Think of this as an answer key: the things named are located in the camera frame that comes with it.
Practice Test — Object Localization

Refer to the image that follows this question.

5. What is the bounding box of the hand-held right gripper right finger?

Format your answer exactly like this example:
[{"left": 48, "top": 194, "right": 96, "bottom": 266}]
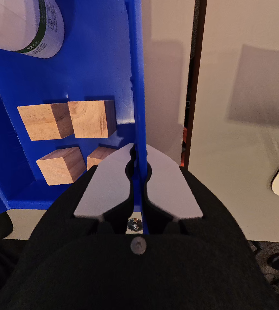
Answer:
[{"left": 142, "top": 144, "right": 204, "bottom": 235}]

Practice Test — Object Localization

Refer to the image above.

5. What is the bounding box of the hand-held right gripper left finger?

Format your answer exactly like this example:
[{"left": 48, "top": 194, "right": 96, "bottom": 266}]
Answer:
[{"left": 74, "top": 142, "right": 136, "bottom": 235}]

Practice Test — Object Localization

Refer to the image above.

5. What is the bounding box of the small wooden cube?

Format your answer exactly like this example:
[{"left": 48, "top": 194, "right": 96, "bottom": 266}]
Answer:
[
  {"left": 17, "top": 103, "right": 75, "bottom": 141},
  {"left": 87, "top": 146, "right": 117, "bottom": 170},
  {"left": 36, "top": 146, "right": 87, "bottom": 186},
  {"left": 68, "top": 100, "right": 118, "bottom": 139}
]

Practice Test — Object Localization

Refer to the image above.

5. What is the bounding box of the blue plastic bin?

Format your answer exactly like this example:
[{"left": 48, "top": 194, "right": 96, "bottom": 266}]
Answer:
[{"left": 0, "top": 0, "right": 152, "bottom": 235}]

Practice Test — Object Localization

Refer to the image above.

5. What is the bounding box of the white paper cup green band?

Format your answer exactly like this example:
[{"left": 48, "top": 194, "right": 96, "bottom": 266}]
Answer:
[{"left": 0, "top": 0, "right": 65, "bottom": 59}]

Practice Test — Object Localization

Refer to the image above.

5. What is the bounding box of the round black desk grommet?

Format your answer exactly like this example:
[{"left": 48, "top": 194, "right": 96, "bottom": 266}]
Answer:
[{"left": 127, "top": 218, "right": 143, "bottom": 232}]

